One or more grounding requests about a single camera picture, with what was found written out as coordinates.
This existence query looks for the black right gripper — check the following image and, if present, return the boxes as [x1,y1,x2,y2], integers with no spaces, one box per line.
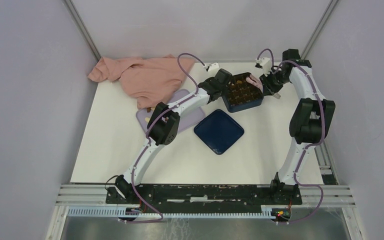
[259,68,290,96]

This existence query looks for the dark blue box lid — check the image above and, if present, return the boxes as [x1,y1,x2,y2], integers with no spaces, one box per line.
[193,109,245,155]

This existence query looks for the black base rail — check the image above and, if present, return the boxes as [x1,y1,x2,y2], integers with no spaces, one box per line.
[105,184,303,214]

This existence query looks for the lilac plastic tray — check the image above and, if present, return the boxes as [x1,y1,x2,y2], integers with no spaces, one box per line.
[135,89,206,133]

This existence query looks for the pink handled metal tongs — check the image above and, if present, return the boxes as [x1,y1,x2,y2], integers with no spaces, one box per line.
[246,74,281,99]

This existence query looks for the pink cloth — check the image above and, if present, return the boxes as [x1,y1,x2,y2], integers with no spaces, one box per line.
[87,54,195,110]

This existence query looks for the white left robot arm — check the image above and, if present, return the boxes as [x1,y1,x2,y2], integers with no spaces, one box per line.
[114,68,233,204]

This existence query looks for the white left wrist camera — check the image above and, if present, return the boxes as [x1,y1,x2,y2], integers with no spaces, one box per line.
[203,62,220,72]

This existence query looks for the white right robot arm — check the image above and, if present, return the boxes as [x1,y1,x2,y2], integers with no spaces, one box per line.
[259,48,336,204]

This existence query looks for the dark blue chocolate box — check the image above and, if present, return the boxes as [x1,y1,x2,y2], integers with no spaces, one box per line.
[222,72,264,113]

